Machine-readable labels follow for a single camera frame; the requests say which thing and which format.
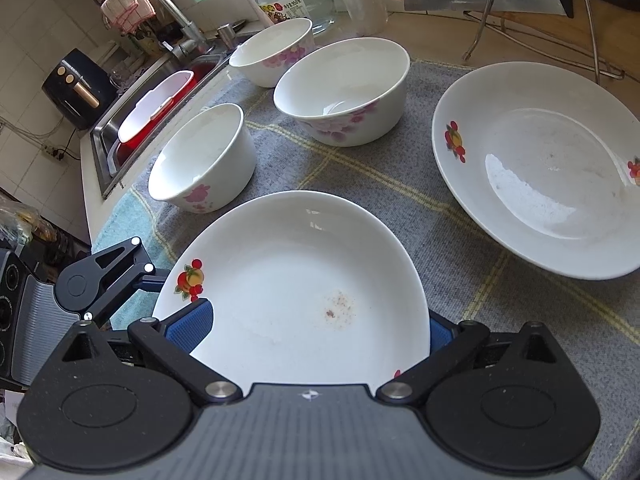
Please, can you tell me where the white floral bowl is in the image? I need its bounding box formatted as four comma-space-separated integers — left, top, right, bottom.
229, 18, 316, 89
273, 37, 411, 148
148, 103, 257, 214

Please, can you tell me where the large white fruit plate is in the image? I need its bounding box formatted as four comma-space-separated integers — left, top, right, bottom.
432, 62, 639, 281

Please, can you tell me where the steel kitchen faucet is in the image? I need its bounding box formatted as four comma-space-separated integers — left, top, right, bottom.
156, 0, 210, 58

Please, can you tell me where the grey checked dish mat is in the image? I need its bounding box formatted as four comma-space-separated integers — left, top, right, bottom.
91, 58, 640, 480

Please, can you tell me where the stainless steel sink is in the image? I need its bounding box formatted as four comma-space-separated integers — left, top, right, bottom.
89, 48, 230, 197

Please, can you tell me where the black air fryer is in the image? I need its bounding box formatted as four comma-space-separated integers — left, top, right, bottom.
41, 49, 117, 130

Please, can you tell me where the white plastic strainer basket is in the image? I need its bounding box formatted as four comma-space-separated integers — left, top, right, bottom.
118, 70, 195, 148

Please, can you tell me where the red plastic basin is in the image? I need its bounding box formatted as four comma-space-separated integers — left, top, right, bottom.
107, 58, 219, 167

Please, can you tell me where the pink checked dish cloth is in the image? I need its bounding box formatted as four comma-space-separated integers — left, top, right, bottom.
101, 0, 156, 34

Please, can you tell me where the sink soap dispenser pump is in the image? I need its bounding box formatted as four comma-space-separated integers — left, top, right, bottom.
217, 24, 238, 50

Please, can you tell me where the metal wire board stand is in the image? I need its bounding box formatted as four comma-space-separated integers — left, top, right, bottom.
463, 0, 626, 80

